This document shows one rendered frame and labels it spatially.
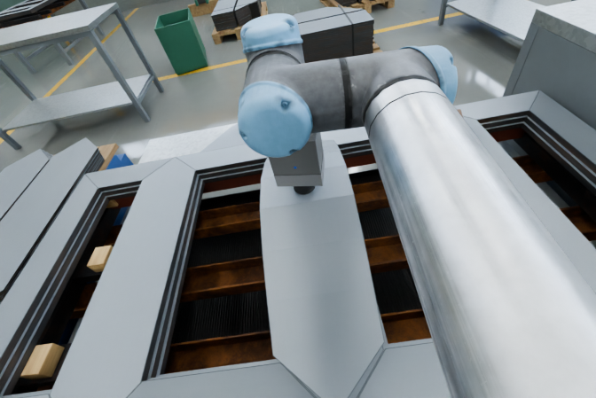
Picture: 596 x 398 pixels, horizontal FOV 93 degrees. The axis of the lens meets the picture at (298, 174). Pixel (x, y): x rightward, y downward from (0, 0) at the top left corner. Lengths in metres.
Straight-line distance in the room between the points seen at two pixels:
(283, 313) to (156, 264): 0.39
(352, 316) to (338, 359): 0.07
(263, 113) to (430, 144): 0.14
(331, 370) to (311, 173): 0.31
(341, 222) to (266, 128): 0.29
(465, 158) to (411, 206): 0.04
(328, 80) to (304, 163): 0.21
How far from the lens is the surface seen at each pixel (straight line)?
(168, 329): 0.75
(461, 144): 0.21
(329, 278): 0.51
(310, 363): 0.54
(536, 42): 1.29
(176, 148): 1.34
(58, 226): 1.12
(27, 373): 0.95
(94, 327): 0.82
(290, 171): 0.49
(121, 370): 0.74
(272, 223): 0.53
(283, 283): 0.52
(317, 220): 0.52
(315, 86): 0.29
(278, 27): 0.37
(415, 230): 0.18
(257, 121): 0.27
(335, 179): 0.57
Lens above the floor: 1.45
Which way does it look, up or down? 45 degrees down
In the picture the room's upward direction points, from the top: 13 degrees counter-clockwise
